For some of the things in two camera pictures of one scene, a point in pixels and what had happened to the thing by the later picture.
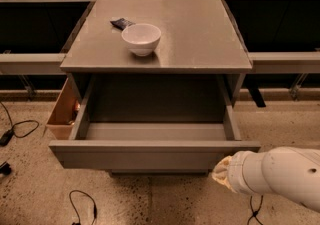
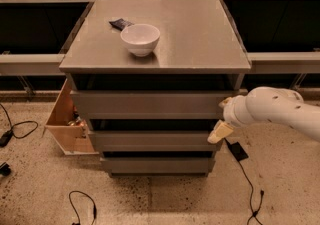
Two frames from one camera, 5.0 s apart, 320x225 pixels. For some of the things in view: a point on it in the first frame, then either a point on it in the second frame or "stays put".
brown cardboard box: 64,114 stays put
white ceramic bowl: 142,38 stays put
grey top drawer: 149,146 → 154,104
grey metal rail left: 31,63 stays put
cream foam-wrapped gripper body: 236,171 → 231,113
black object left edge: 5,168 stays put
